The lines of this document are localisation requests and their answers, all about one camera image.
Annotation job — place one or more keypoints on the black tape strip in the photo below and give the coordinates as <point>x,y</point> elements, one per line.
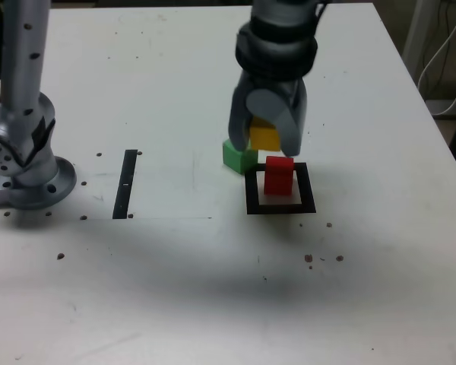
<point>123,190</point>

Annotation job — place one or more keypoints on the red cube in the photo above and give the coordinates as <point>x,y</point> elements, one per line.
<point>278,176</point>

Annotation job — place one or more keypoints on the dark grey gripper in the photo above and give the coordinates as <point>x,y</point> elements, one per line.
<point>273,86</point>

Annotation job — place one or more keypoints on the black tape square outline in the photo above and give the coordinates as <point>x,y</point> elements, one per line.
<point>308,190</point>

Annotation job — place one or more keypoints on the green cube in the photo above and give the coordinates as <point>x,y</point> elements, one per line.
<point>235,159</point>

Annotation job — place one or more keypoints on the yellow cube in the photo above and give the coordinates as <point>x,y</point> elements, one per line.
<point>264,138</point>

